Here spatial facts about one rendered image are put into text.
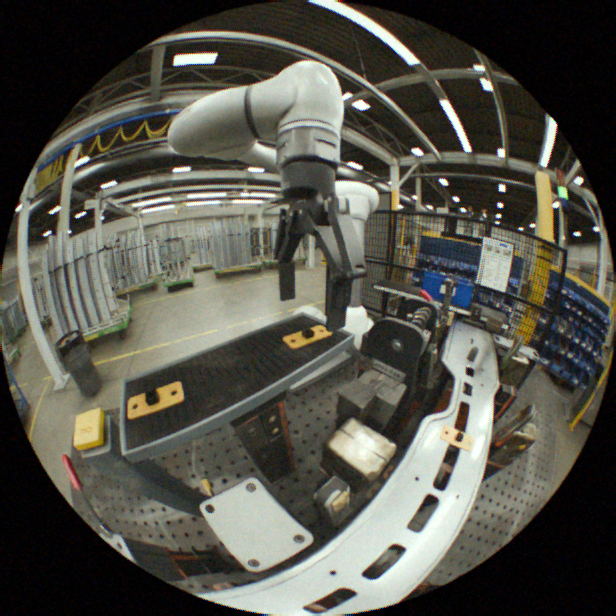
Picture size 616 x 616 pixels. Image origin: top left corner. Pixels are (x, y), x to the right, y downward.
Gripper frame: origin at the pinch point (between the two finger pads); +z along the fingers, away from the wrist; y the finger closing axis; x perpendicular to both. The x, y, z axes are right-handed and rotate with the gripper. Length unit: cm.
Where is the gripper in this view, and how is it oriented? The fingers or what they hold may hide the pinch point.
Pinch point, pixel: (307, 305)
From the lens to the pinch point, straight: 28.6
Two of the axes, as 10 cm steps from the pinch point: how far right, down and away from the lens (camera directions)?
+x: 8.3, -2.2, 5.2
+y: 5.6, 3.2, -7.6
